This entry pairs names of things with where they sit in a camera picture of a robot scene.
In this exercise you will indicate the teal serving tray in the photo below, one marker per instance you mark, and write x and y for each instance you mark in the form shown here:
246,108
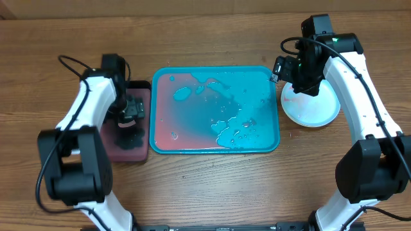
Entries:
214,110

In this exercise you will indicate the dark rectangular sponge tray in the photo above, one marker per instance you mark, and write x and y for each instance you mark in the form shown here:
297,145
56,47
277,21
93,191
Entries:
129,144

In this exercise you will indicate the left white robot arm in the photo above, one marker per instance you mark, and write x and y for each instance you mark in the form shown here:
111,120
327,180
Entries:
75,166

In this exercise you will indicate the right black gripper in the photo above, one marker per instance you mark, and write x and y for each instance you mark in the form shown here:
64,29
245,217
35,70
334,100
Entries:
286,72

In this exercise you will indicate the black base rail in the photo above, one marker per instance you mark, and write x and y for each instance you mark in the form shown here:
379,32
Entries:
280,226

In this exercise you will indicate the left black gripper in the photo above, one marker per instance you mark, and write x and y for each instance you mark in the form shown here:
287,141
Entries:
137,108

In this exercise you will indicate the light blue plate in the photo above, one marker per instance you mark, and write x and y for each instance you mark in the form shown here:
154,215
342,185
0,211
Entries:
310,111

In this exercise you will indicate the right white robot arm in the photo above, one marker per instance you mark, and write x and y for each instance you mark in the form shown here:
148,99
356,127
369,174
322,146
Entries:
378,164

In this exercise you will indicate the pink sponge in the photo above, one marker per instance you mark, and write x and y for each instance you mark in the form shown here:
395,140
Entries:
127,125

